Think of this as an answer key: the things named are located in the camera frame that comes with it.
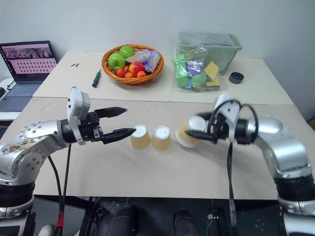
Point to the white shoe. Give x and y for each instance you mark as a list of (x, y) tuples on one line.
[(46, 231)]

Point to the white purple crumpled wrapper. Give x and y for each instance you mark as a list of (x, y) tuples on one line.
[(147, 60)]

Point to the red yellow toy apple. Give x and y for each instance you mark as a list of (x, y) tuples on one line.
[(136, 67)]

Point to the yellow paper cup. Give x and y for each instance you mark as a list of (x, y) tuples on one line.
[(161, 142), (187, 141), (140, 141)]

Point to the yellow foam block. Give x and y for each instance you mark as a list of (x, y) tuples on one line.
[(211, 70)]

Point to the clear plastic bag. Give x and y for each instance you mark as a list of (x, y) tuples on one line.
[(197, 83)]

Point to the open laptop computer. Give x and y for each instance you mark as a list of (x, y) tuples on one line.
[(27, 71)]

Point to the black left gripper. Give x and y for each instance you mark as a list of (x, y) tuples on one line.
[(91, 127)]

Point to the green foam block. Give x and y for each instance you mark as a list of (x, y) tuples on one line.
[(180, 71)]

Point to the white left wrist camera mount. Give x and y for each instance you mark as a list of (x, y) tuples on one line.
[(76, 103)]

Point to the small orange toy fruit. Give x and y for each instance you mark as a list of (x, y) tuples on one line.
[(128, 74), (120, 72), (141, 73)]

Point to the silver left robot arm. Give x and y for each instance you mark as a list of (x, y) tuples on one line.
[(34, 137)]

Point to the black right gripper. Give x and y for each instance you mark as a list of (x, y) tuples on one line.
[(218, 127)]

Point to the purple foam block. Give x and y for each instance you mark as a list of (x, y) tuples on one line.
[(194, 67)]

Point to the green plastic bin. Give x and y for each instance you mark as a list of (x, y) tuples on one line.
[(230, 54)]

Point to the green toy apple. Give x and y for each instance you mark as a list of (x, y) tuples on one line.
[(116, 61), (126, 51)]

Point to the orange woven basket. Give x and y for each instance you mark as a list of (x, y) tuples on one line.
[(134, 79)]

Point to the black round cap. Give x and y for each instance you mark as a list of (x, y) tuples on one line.
[(236, 78)]

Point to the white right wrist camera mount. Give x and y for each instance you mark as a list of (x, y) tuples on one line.
[(230, 110)]

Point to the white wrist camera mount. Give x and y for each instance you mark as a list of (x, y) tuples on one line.
[(230, 110), (76, 103)]

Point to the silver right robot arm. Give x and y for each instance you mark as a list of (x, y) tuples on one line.
[(283, 147)]

